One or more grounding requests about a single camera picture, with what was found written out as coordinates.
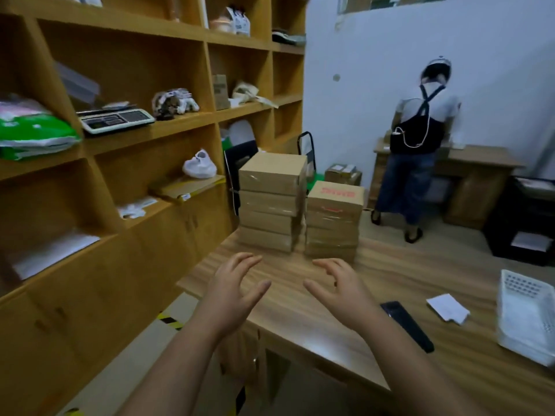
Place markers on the person's left hand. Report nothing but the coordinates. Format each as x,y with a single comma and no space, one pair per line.
225,307

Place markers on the person's right hand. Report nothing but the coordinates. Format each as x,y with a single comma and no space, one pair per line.
351,298

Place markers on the black handheld scanner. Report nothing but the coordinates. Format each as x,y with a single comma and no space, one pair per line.
407,327

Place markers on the stack of white stickers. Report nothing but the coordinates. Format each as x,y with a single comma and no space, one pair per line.
446,307

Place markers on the red printed cardboard box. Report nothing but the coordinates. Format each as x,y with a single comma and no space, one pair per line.
334,199

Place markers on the person's right forearm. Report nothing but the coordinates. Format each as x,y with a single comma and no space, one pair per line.
416,372

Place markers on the person's left forearm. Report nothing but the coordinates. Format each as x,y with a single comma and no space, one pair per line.
169,376

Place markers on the medium taped cardboard box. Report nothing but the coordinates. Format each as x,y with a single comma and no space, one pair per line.
342,175

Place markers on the stack of large cardboard boxes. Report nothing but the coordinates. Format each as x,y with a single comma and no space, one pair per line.
86,307

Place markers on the green platform trolley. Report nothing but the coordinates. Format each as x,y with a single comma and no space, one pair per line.
312,181

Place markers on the flat brown parcel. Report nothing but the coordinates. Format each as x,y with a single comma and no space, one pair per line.
186,188

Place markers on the white wrapped parcel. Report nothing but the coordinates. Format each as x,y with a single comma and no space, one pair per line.
136,208

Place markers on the knotted white plastic bag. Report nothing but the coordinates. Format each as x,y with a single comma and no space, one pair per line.
199,166

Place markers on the black office chair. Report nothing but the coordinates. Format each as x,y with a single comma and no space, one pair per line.
238,158

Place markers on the black plastic crates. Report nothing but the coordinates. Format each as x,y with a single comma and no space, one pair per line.
498,246

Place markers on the small green packet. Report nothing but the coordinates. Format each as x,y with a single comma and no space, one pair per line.
226,143

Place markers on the wooden drawer desk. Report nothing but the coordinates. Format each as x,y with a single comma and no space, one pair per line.
477,186

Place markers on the grey soft parcel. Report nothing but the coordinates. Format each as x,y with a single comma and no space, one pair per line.
242,132

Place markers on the white perforated plastic tray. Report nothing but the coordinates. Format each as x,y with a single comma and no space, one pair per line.
527,320

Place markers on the white flat mailer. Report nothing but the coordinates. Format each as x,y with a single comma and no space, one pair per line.
52,255

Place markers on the black plastic crate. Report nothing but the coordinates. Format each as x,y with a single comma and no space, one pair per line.
529,203

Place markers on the crumpled grey white bag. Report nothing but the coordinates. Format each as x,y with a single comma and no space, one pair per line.
173,103

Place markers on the white keypad scale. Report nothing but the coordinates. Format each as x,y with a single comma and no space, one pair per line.
115,121

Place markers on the green plastic bag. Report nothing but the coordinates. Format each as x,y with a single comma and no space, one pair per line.
34,129

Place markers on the dark grey bundle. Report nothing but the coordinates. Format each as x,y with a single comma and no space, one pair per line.
288,38

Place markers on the white black printed pouch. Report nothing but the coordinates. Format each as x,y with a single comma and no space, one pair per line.
239,22

